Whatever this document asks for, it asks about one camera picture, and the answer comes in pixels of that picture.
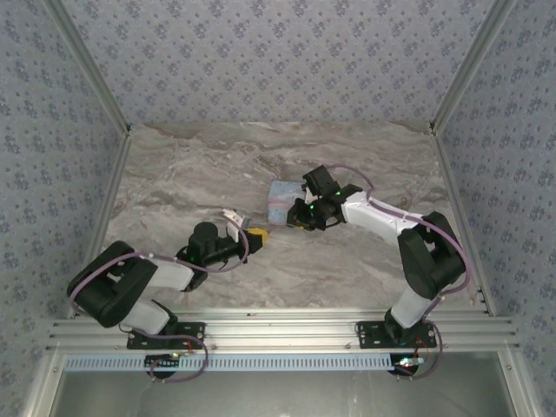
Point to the yellow padlock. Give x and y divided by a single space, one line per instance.
257 238

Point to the light blue cartoon tin box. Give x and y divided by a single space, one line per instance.
280 202

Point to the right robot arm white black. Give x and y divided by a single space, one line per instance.
373 217

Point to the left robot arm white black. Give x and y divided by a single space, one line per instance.
169 271

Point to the grey metal sheet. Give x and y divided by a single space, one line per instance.
278 393

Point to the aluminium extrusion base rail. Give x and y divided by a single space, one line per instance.
278 330

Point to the aluminium side rail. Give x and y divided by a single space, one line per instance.
102 217
465 226

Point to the aluminium frame post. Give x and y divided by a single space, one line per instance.
93 74
469 74

